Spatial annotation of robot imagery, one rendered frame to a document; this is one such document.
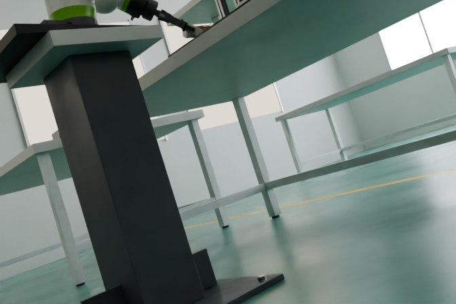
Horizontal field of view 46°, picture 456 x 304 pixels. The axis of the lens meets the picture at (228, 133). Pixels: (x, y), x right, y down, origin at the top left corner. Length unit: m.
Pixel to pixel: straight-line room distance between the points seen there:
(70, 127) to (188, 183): 5.63
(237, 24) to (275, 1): 0.16
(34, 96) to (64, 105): 4.96
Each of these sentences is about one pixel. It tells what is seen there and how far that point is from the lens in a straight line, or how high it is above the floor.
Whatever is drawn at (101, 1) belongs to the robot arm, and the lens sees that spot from 1.83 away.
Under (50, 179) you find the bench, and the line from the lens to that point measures 2.91.
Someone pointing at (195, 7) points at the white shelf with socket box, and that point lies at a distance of 2.86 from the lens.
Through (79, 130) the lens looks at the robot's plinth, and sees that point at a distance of 1.44.
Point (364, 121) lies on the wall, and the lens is 9.60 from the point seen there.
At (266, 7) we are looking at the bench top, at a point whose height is 0.71.
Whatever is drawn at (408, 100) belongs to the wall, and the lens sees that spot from 9.09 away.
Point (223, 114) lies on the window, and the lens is 7.66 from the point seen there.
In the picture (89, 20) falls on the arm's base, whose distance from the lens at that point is 1.53.
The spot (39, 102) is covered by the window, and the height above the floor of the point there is 1.72.
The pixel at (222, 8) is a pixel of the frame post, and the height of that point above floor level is 0.93.
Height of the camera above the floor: 0.30
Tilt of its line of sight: 4 degrees up
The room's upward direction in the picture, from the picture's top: 18 degrees counter-clockwise
